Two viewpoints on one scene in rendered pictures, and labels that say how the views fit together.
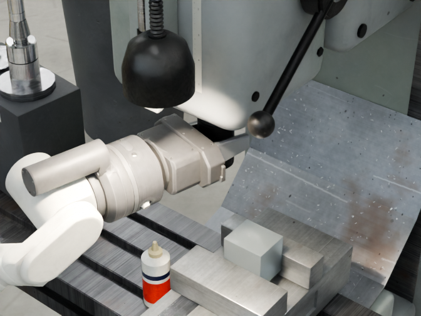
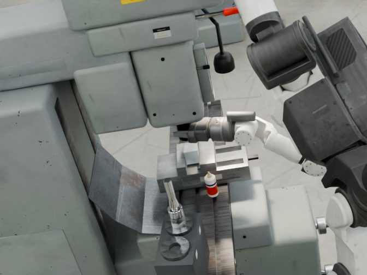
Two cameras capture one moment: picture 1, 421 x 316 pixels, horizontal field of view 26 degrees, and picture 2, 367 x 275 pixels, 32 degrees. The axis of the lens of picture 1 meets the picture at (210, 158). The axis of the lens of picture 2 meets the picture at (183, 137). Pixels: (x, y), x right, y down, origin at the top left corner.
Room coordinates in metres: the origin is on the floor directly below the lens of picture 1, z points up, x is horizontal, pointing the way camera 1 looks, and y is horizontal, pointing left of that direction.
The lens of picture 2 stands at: (1.91, 1.60, 2.54)
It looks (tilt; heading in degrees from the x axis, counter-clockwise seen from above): 36 degrees down; 240
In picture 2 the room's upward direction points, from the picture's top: 14 degrees counter-clockwise
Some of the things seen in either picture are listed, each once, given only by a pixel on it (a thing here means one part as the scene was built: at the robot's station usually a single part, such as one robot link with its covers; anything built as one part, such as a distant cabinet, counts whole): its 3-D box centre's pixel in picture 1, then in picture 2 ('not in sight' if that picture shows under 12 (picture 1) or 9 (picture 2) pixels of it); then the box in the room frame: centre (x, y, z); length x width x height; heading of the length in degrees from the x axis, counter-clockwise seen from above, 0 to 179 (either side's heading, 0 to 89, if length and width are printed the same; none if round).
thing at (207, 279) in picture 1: (227, 289); (207, 155); (0.88, -0.02, 1.05); 0.15 x 0.06 x 0.04; 52
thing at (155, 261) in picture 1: (156, 271); (211, 183); (0.95, 0.08, 1.01); 0.04 x 0.04 x 0.11
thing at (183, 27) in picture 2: not in sight; (143, 18); (1.00, -0.03, 1.68); 0.34 x 0.24 x 0.10; 142
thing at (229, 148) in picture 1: (230, 150); not in sight; (0.94, -0.02, 1.23); 0.06 x 0.02 x 0.03; 127
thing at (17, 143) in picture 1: (15, 121); (183, 257); (1.27, 0.32, 1.06); 0.22 x 0.12 x 0.20; 45
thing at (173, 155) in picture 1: (156, 165); (208, 130); (0.91, 0.07, 1.23); 0.13 x 0.12 x 0.10; 37
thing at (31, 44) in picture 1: (20, 42); (175, 208); (1.23, 0.29, 1.22); 0.05 x 0.05 x 0.01
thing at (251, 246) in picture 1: (252, 254); (191, 153); (0.92, -0.06, 1.07); 0.06 x 0.05 x 0.06; 52
